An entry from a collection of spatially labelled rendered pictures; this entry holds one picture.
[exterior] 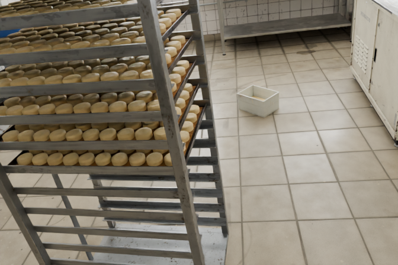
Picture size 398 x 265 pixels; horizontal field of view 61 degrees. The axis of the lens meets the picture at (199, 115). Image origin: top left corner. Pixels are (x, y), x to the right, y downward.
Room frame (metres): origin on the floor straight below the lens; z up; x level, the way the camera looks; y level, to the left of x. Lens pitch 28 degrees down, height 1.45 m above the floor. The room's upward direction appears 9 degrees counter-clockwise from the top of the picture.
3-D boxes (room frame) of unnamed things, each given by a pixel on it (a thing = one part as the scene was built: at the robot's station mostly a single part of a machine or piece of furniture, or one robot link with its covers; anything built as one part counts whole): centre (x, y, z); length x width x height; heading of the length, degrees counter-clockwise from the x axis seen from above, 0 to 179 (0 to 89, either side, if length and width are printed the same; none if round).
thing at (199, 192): (1.24, 0.26, 0.42); 0.64 x 0.03 x 0.03; 75
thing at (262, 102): (2.65, -0.54, 0.08); 0.30 x 0.22 x 0.16; 38
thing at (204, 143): (1.24, 0.26, 0.69); 0.64 x 0.03 x 0.03; 75
